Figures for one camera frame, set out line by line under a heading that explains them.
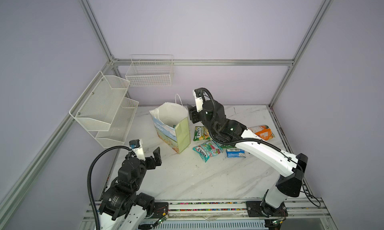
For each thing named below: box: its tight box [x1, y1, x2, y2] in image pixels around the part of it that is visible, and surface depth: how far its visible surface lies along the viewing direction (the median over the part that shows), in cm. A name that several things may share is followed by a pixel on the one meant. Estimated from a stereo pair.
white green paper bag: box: [149, 93, 191, 154], surface depth 88 cm
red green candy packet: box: [192, 140, 224, 163], surface depth 92 cm
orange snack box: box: [248, 125, 275, 141], surface depth 103 cm
